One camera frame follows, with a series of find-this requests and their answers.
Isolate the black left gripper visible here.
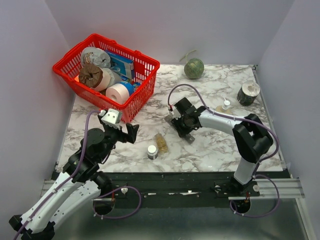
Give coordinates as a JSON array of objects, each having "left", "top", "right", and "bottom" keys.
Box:
[{"left": 97, "top": 122, "right": 140, "bottom": 162}]

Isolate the grey weekly pill organizer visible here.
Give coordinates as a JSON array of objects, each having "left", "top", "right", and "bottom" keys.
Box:
[{"left": 164, "top": 115, "right": 195, "bottom": 144}]

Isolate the grey bottle white cap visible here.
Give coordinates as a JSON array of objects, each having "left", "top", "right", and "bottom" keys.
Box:
[{"left": 147, "top": 145, "right": 158, "bottom": 160}]

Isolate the clear bottle of yellow pills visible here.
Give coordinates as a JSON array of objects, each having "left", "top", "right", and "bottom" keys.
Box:
[{"left": 154, "top": 133, "right": 169, "bottom": 155}]

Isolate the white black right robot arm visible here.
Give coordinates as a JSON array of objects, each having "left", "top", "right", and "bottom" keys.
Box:
[{"left": 167, "top": 97, "right": 276, "bottom": 196}]

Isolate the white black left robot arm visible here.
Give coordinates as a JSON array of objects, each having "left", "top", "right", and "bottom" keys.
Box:
[{"left": 9, "top": 122, "right": 140, "bottom": 240}]

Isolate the white toilet roll blue wrap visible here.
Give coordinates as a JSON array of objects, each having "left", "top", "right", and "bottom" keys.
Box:
[{"left": 105, "top": 81, "right": 135, "bottom": 105}]

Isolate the cream lotion pump bottle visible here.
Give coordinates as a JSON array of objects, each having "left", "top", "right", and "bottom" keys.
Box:
[{"left": 215, "top": 98, "right": 232, "bottom": 115}]

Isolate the green netted melon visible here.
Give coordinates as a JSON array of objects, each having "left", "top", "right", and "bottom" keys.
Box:
[{"left": 179, "top": 49, "right": 205, "bottom": 80}]

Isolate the brown wrapped toilet roll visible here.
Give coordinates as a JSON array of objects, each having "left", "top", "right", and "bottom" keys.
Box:
[{"left": 78, "top": 63, "right": 111, "bottom": 92}]

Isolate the blue white cardboard box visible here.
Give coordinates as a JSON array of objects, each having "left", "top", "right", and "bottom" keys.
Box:
[{"left": 105, "top": 50, "right": 135, "bottom": 80}]

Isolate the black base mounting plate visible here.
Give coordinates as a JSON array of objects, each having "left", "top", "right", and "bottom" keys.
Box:
[{"left": 52, "top": 171, "right": 261, "bottom": 210}]

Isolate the grey wrapped toilet roll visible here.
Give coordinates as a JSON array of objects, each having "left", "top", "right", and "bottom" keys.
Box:
[{"left": 80, "top": 47, "right": 111, "bottom": 68}]

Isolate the red plastic shopping basket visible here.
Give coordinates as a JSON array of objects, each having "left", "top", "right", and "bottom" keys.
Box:
[{"left": 52, "top": 33, "right": 160, "bottom": 123}]

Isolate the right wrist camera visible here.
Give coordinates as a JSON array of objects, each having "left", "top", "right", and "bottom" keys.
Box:
[{"left": 168, "top": 102, "right": 181, "bottom": 119}]

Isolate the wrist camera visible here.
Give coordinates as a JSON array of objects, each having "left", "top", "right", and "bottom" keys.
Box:
[
  {"left": 98, "top": 108, "right": 122, "bottom": 130},
  {"left": 168, "top": 102, "right": 181, "bottom": 119}
]

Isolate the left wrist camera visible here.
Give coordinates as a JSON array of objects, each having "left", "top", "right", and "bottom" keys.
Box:
[{"left": 98, "top": 108, "right": 122, "bottom": 130}]

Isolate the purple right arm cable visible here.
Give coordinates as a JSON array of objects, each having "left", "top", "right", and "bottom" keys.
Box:
[{"left": 167, "top": 83, "right": 281, "bottom": 219}]

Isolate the aluminium rail frame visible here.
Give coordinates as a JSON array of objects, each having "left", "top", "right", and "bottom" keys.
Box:
[{"left": 28, "top": 174, "right": 306, "bottom": 240}]

